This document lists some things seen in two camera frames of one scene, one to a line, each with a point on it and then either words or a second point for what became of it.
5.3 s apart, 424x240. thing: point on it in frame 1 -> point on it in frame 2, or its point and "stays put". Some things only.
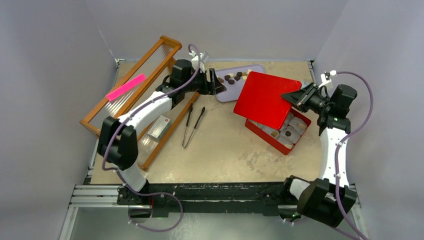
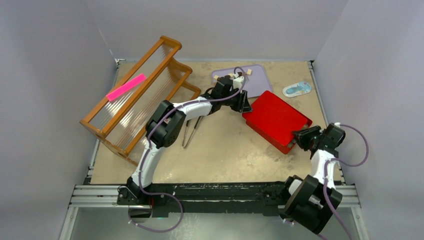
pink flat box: [133, 82] stays put
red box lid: [260, 98] -> [272, 114]
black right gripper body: [312, 100] -> [306, 138]
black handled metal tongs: [190, 113] stays put
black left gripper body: [203, 87] -> [237, 103]
